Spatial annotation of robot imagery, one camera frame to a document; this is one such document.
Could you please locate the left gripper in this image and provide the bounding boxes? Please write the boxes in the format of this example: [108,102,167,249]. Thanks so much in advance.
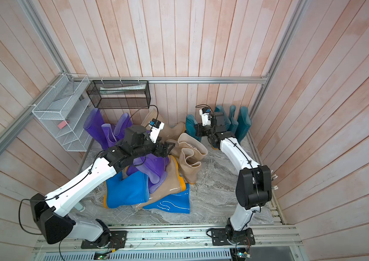
[131,134,175,159]

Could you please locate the beige boot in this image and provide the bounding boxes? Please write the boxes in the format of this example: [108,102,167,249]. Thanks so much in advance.
[135,156,186,209]
[141,109,186,142]
[179,147,203,184]
[167,133,208,161]

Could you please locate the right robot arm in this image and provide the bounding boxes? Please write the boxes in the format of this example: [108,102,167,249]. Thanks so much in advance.
[194,107,272,245]

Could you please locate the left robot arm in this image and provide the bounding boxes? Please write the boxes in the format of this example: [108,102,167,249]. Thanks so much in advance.
[28,119,174,248]

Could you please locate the teal boot standing back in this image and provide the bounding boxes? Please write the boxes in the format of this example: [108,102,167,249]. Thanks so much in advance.
[235,106,252,143]

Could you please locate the beige boot under pile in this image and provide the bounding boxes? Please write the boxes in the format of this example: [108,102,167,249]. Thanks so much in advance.
[135,156,186,209]

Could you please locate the purple boot lying centre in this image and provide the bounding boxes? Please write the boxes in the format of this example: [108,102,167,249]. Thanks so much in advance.
[123,166,144,179]

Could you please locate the blue boot on top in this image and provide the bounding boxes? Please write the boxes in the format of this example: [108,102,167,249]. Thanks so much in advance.
[103,171,149,209]

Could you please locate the bundle of pencils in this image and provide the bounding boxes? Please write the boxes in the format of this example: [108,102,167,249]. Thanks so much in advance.
[270,170,279,190]

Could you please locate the purple boot far left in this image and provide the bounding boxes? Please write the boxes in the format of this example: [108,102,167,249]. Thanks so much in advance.
[83,108,108,150]

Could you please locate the black mesh basket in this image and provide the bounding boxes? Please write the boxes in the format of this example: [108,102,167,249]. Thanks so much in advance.
[86,80,151,109]

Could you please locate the paper in black basket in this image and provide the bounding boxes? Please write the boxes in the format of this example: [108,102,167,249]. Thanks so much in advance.
[99,84,146,95]

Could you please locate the pink eraser block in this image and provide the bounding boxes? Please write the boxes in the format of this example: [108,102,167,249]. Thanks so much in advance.
[57,121,69,129]

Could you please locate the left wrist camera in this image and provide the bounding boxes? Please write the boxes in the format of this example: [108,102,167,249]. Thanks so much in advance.
[149,119,165,144]

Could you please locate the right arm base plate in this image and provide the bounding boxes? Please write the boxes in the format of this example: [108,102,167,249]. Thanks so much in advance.
[206,226,256,246]

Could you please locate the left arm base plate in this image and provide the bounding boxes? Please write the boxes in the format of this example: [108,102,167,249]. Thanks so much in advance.
[81,231,128,250]

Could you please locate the white wire shelf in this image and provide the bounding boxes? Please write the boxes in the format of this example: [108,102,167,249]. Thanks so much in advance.
[32,74,93,152]

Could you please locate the aluminium frame rail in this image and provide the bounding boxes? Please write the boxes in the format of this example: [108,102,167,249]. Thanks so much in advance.
[87,76,268,84]

